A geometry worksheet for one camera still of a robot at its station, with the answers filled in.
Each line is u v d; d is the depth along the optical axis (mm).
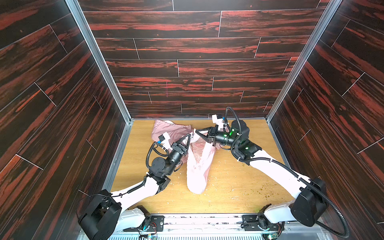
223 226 736
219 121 675
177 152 622
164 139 661
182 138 666
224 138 616
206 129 660
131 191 484
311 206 399
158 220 750
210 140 632
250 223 733
